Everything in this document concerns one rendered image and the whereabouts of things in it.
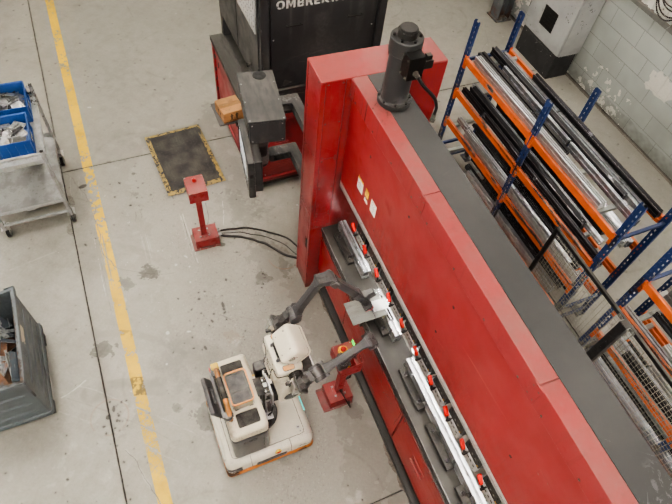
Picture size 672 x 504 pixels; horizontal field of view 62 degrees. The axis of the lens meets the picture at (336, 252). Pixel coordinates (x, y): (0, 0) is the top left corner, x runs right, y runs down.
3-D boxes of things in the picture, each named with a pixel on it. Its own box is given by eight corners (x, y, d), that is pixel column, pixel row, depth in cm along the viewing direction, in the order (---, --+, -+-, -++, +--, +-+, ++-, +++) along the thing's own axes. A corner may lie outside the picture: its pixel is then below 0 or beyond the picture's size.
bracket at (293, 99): (265, 105, 406) (265, 98, 400) (297, 99, 413) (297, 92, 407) (283, 143, 386) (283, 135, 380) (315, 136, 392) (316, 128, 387)
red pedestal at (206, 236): (189, 235, 532) (177, 176, 464) (215, 229, 539) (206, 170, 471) (194, 251, 522) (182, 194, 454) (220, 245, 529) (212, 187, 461)
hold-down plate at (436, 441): (424, 426, 357) (425, 424, 355) (431, 423, 359) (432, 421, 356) (445, 472, 342) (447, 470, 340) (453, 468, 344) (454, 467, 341)
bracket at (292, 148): (266, 153, 446) (266, 147, 440) (295, 147, 453) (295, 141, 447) (282, 189, 426) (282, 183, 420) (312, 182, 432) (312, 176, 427)
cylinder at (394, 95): (371, 92, 321) (384, 18, 283) (410, 84, 328) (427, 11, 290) (395, 131, 305) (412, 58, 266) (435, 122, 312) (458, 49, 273)
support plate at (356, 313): (343, 304, 390) (343, 303, 389) (377, 293, 397) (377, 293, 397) (353, 325, 381) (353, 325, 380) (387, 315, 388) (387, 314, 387)
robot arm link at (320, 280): (315, 268, 331) (321, 282, 325) (333, 268, 339) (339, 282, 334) (283, 311, 357) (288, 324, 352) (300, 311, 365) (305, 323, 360)
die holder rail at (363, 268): (337, 228, 442) (338, 221, 435) (344, 226, 444) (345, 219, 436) (362, 279, 417) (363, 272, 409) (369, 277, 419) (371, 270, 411)
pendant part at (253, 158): (239, 154, 429) (237, 119, 400) (255, 152, 431) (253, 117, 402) (249, 198, 405) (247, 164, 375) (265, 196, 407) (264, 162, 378)
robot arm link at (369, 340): (370, 329, 332) (379, 343, 330) (370, 330, 345) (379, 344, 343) (307, 369, 330) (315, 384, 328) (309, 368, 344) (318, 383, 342)
